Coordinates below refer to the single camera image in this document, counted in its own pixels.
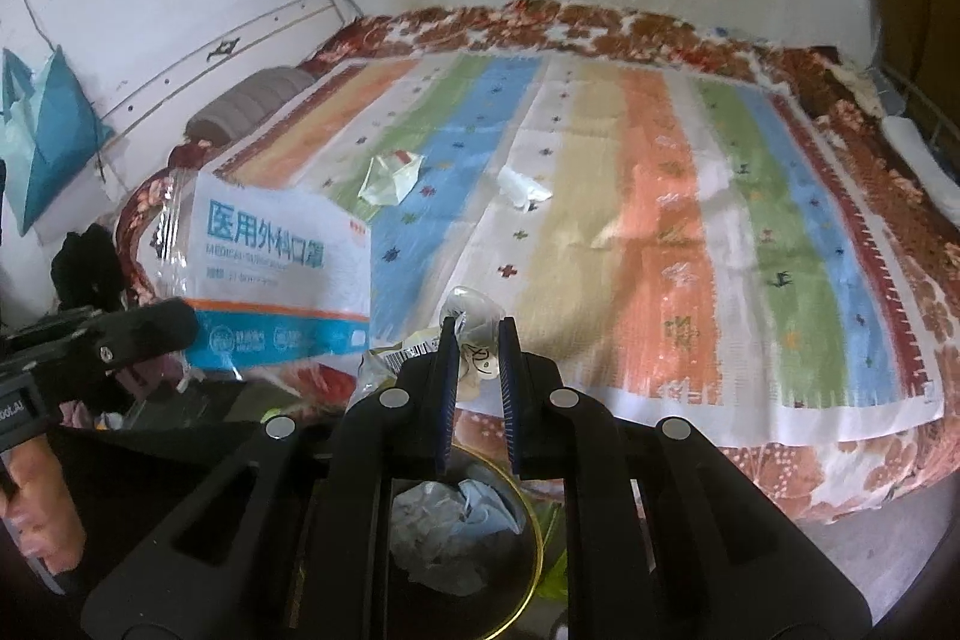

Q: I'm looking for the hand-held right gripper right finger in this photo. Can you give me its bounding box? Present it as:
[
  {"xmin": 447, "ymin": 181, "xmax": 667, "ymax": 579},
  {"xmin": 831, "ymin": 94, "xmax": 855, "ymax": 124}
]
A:
[{"xmin": 499, "ymin": 316, "xmax": 875, "ymax": 640}]

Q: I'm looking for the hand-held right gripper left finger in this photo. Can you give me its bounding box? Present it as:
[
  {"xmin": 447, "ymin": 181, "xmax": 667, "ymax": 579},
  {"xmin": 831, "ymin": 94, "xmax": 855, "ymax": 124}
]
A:
[{"xmin": 82, "ymin": 316, "xmax": 460, "ymax": 640}]

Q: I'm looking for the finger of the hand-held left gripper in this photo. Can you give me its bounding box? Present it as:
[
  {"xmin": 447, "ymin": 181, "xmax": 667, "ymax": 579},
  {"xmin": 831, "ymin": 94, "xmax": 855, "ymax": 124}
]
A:
[{"xmin": 100, "ymin": 297, "xmax": 200, "ymax": 372}]

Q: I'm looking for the clear plastic wrapper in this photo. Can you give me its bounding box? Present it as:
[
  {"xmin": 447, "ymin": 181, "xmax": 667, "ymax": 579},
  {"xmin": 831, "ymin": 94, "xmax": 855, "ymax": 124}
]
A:
[{"xmin": 439, "ymin": 286, "xmax": 505, "ymax": 401}]

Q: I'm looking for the white blue plastic packet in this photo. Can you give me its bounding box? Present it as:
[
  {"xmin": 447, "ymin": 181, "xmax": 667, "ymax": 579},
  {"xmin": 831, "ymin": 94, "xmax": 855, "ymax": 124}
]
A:
[{"xmin": 139, "ymin": 167, "xmax": 374, "ymax": 378}]

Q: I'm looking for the dark round bin gold rim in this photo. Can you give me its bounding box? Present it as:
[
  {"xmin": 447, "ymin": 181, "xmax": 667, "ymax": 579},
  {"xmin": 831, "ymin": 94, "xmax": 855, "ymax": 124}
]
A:
[{"xmin": 289, "ymin": 456, "xmax": 545, "ymax": 640}]

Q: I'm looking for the person's left hand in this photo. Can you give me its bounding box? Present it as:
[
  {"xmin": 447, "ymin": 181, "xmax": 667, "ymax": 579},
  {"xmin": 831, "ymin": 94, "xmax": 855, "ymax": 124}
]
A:
[{"xmin": 0, "ymin": 431, "xmax": 88, "ymax": 575}]

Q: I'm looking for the barcode printed wrapper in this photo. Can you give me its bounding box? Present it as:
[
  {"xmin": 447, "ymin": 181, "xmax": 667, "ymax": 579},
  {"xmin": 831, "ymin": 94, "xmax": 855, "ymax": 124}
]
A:
[{"xmin": 349, "ymin": 340, "xmax": 443, "ymax": 412}]

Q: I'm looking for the black cloth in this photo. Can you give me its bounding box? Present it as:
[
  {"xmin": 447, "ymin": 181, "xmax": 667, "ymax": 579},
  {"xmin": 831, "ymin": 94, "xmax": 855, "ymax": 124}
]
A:
[{"xmin": 51, "ymin": 224, "xmax": 125, "ymax": 311}]

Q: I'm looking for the small white tissue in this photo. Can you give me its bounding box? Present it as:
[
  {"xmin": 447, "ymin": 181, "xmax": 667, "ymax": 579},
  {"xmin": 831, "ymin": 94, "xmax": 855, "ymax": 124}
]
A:
[{"xmin": 497, "ymin": 164, "xmax": 556, "ymax": 212}]

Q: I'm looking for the green plastic stool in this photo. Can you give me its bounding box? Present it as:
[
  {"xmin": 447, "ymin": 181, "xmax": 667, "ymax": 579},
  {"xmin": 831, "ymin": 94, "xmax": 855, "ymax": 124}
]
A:
[{"xmin": 536, "ymin": 501, "xmax": 571, "ymax": 603}]

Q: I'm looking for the pale yellow wrapper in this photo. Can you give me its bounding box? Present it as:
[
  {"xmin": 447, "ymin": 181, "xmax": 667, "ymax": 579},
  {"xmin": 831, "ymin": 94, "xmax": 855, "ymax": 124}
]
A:
[{"xmin": 358, "ymin": 149, "xmax": 427, "ymax": 208}]

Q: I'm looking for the teal fabric bag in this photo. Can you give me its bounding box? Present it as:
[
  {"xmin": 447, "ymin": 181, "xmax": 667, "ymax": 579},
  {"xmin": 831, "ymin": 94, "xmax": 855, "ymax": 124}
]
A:
[{"xmin": 0, "ymin": 44, "xmax": 113, "ymax": 236}]

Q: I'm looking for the striped colourful blanket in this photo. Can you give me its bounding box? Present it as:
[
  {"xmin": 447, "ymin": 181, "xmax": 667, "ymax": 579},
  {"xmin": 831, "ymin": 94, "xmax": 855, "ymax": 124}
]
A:
[{"xmin": 206, "ymin": 47, "xmax": 946, "ymax": 446}]

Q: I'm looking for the grey ribbed pillow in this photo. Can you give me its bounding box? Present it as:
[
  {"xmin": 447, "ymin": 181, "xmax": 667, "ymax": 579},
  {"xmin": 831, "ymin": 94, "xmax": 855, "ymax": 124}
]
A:
[{"xmin": 184, "ymin": 66, "xmax": 320, "ymax": 142}]

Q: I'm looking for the white headboard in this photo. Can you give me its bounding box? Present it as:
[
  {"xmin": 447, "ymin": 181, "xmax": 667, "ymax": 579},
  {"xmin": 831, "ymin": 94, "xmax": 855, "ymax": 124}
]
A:
[{"xmin": 90, "ymin": 0, "xmax": 368, "ymax": 191}]

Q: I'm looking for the floral red bedspread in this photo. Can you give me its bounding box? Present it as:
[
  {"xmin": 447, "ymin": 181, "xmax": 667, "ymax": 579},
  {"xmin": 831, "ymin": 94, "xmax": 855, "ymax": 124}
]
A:
[{"xmin": 112, "ymin": 0, "xmax": 960, "ymax": 525}]

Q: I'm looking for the white cloth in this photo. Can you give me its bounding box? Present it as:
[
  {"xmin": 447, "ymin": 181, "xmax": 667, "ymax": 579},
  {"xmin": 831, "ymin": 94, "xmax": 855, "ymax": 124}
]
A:
[{"xmin": 879, "ymin": 115, "xmax": 960, "ymax": 208}]

